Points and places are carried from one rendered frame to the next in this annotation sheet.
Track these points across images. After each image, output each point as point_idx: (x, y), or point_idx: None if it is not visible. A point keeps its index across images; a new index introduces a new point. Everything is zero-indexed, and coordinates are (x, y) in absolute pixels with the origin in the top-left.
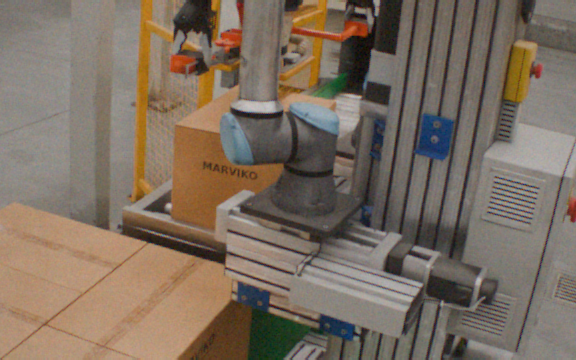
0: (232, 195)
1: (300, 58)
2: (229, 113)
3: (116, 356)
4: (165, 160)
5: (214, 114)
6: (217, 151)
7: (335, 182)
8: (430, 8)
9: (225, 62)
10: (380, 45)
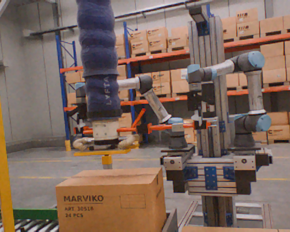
0: (160, 205)
1: None
2: (264, 114)
3: None
4: None
5: (125, 180)
6: (156, 186)
7: (193, 160)
8: (224, 82)
9: (125, 148)
10: (212, 98)
